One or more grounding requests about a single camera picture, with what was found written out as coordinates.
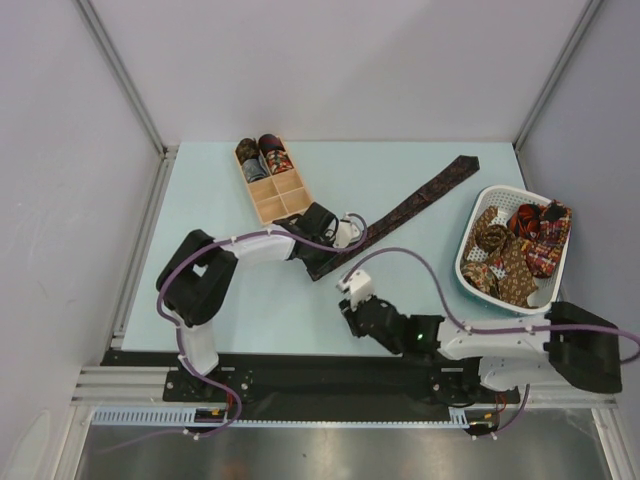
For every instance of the navy red rolled tie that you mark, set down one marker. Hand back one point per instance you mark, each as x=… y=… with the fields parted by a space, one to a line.
x=270 y=142

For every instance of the white cable duct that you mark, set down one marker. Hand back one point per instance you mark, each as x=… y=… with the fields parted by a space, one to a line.
x=211 y=417

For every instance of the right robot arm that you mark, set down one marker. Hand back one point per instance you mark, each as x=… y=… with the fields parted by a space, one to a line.
x=565 y=343

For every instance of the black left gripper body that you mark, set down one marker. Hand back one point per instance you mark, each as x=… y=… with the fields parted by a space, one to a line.
x=318 y=258

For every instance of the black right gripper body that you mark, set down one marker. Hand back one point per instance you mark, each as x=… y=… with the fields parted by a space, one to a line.
x=353 y=316

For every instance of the red black rolled tie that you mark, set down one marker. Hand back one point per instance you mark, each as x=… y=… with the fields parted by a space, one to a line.
x=278 y=162

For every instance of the brown patterned tie in basket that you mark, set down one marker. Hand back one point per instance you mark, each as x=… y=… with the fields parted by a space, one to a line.
x=507 y=277

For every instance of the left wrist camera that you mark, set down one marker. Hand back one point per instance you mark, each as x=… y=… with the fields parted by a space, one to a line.
x=346 y=233

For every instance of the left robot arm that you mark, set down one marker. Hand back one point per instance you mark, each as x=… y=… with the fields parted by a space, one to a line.
x=193 y=285

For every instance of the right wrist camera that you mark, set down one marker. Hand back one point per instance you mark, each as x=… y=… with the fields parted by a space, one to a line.
x=357 y=288

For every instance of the orange black tie in basket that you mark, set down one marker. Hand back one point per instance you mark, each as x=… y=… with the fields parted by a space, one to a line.
x=525 y=221

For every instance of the dark paisley tie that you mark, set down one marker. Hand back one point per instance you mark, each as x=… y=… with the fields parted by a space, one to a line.
x=458 y=171

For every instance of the grey blue rolled tie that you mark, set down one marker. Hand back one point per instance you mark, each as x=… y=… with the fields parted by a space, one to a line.
x=254 y=170

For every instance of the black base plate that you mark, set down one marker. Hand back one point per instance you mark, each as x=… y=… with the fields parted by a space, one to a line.
x=368 y=388

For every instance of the aluminium frame rail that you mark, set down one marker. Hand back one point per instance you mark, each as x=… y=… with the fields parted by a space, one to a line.
x=116 y=65

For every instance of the wooden compartment box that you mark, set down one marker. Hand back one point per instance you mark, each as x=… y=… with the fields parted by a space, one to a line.
x=279 y=196

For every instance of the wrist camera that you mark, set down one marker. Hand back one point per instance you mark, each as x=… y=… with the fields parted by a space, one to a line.
x=357 y=288
x=346 y=233

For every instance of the white teal plastic basket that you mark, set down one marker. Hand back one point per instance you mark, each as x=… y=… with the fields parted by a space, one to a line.
x=497 y=204

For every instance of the brown rolled tie in box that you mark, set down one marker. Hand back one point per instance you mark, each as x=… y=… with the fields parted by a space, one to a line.
x=247 y=149

